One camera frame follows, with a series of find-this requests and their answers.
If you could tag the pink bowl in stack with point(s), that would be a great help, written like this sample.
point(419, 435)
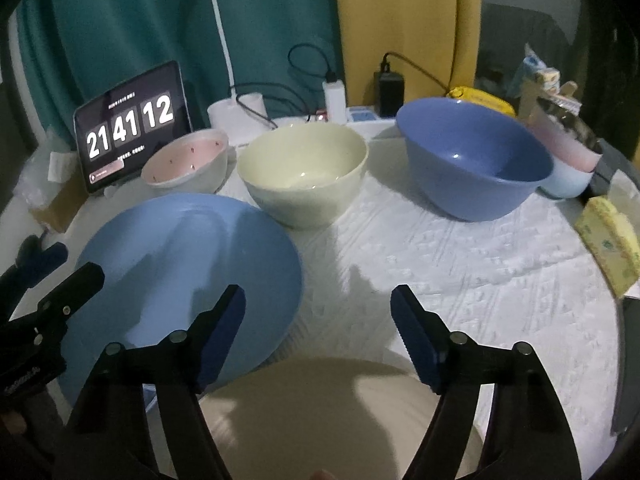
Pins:
point(561, 144)

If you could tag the teal curtain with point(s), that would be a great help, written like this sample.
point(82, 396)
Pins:
point(74, 50)

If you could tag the yellow curtain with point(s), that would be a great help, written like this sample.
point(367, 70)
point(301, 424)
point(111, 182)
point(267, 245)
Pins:
point(442, 36)

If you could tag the large blue bowl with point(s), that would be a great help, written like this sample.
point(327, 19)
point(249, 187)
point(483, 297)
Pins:
point(471, 162)

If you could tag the white power strip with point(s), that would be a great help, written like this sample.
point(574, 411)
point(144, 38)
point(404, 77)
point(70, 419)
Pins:
point(359, 119)

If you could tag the clear plastic bag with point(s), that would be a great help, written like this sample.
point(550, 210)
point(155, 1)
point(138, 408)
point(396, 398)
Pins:
point(46, 171)

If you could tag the tablet showing clock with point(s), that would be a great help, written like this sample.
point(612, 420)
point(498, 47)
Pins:
point(117, 132)

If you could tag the pink strawberry bowl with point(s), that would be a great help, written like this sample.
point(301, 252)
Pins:
point(194, 163)

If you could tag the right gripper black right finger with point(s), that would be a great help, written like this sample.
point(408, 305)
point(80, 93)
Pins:
point(528, 435)

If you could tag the white patterned table cloth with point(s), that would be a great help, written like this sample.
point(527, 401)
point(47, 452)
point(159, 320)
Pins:
point(525, 277)

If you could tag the cream plate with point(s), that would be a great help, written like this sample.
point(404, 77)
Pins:
point(353, 419)

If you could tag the yellow tissue pack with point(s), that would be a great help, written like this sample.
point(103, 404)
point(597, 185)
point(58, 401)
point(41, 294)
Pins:
point(610, 237)

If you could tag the blue plate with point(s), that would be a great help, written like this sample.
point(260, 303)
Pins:
point(170, 258)

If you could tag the yellow wipes pack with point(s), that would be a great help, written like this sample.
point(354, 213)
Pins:
point(482, 98)

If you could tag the cream bowl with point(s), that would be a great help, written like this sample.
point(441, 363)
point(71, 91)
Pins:
point(304, 175)

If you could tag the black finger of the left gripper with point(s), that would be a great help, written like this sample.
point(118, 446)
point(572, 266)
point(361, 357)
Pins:
point(54, 310)

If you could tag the black charger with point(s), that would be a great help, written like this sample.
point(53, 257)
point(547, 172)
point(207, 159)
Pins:
point(389, 93)

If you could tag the white charger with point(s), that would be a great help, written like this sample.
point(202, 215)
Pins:
point(335, 99)

